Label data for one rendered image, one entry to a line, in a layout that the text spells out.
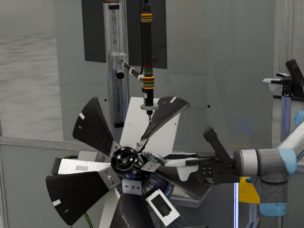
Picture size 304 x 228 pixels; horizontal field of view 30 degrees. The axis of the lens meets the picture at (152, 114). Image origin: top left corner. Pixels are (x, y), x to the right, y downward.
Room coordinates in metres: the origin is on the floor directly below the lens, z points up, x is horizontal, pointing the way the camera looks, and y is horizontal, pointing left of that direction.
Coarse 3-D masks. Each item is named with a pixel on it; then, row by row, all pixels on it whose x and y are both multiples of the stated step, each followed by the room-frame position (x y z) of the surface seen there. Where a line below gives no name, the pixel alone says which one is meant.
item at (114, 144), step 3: (114, 141) 2.25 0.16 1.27; (114, 144) 2.25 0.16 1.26; (117, 144) 2.24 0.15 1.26; (111, 147) 2.27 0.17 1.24; (114, 147) 2.26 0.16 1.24; (117, 147) 2.24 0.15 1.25; (120, 147) 2.22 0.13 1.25; (111, 150) 2.27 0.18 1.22; (114, 150) 2.26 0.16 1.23; (111, 153) 2.28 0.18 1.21; (111, 156) 2.28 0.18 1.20
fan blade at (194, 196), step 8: (160, 168) 2.14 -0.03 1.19; (168, 168) 2.14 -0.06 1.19; (160, 176) 2.08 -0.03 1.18; (168, 176) 2.08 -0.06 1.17; (176, 176) 2.08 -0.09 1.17; (192, 176) 2.08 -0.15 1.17; (176, 184) 2.04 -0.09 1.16; (184, 184) 2.04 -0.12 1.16; (192, 184) 2.04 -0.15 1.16; (192, 192) 2.00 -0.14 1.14; (200, 192) 2.00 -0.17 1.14
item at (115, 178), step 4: (104, 168) 2.18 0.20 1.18; (108, 168) 2.18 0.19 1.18; (100, 172) 2.18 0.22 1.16; (104, 172) 2.18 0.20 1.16; (108, 172) 2.19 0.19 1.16; (112, 172) 2.19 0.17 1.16; (100, 176) 2.18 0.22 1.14; (104, 176) 2.18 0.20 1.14; (112, 176) 2.19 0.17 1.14; (116, 176) 2.19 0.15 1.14; (104, 180) 2.19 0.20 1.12; (108, 180) 2.19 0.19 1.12; (112, 180) 2.19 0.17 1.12; (116, 180) 2.19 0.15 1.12; (120, 180) 2.19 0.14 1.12; (108, 184) 2.19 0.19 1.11; (112, 184) 2.19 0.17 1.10; (116, 184) 2.19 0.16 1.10; (108, 188) 2.19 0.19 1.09
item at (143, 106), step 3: (141, 87) 2.20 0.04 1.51; (141, 90) 2.20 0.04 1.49; (144, 90) 2.18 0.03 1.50; (144, 93) 2.18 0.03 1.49; (144, 96) 2.18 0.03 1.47; (144, 99) 2.18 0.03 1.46; (144, 102) 2.18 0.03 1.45; (141, 105) 2.16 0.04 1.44; (144, 105) 2.16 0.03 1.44; (153, 105) 2.15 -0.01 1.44; (156, 105) 2.15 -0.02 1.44; (141, 108) 2.14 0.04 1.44; (144, 108) 2.13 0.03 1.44; (147, 108) 2.13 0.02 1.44; (150, 108) 2.13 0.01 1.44; (153, 108) 2.13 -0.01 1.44; (156, 108) 2.14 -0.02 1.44
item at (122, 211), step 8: (120, 200) 2.06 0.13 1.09; (128, 200) 2.07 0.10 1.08; (136, 200) 2.09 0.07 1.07; (144, 200) 2.11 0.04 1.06; (120, 208) 2.04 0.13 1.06; (128, 208) 2.05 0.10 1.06; (136, 208) 2.07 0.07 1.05; (144, 208) 2.09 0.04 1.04; (120, 216) 2.02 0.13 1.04; (128, 216) 2.03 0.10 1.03; (136, 216) 2.04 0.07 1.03; (144, 216) 2.06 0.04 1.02; (112, 224) 1.99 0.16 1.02; (120, 224) 2.00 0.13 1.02; (128, 224) 2.00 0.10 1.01; (136, 224) 2.02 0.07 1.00; (144, 224) 2.03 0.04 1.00; (152, 224) 2.05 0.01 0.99
